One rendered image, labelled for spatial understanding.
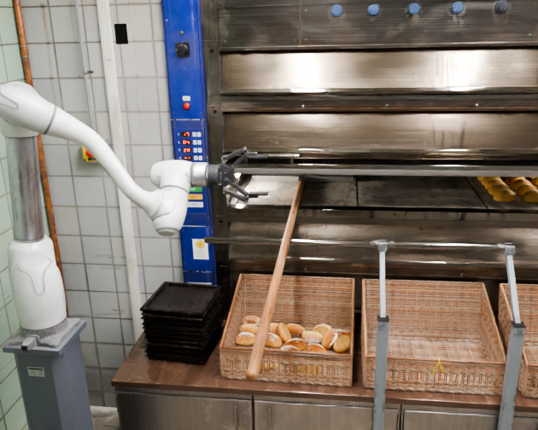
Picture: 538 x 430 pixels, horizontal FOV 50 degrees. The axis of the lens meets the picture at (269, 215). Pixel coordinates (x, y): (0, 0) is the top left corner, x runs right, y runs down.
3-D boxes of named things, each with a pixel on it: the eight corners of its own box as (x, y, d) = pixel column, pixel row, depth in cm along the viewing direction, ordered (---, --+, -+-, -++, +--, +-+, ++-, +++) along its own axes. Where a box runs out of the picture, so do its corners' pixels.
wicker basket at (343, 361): (241, 322, 287) (238, 271, 278) (354, 328, 279) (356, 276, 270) (219, 380, 242) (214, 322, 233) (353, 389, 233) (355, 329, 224)
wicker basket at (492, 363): (359, 328, 278) (360, 276, 269) (479, 334, 271) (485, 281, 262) (361, 390, 233) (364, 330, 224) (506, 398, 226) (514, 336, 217)
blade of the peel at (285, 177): (353, 182, 305) (353, 177, 305) (251, 181, 312) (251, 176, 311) (353, 165, 339) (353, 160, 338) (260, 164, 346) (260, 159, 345)
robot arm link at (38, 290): (20, 335, 187) (8, 274, 180) (15, 311, 203) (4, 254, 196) (71, 322, 194) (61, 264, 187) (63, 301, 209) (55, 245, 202)
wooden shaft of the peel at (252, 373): (257, 384, 140) (256, 373, 139) (245, 383, 141) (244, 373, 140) (303, 185, 300) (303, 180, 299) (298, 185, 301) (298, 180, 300)
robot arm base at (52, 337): (-1, 351, 188) (-3, 337, 187) (35, 318, 209) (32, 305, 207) (51, 355, 186) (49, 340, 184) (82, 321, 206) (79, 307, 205)
